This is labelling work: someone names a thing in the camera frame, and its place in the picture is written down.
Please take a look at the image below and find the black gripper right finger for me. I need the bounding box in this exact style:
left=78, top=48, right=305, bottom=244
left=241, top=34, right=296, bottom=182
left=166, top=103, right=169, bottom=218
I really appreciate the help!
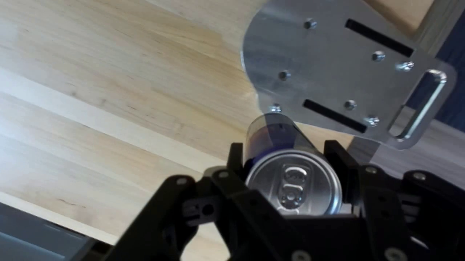
left=322, top=140, right=465, bottom=261

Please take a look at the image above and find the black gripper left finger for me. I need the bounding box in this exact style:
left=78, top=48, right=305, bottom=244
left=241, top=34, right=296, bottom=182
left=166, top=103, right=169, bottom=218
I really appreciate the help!
left=103, top=142, right=291, bottom=261

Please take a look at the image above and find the flat metal plate with slots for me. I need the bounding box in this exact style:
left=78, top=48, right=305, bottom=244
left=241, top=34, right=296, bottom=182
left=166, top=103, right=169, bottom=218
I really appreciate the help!
left=241, top=0, right=457, bottom=151

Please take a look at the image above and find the silver blue energy drink can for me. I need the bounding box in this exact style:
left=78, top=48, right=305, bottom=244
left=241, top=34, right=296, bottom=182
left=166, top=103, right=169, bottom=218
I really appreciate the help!
left=242, top=112, right=344, bottom=218

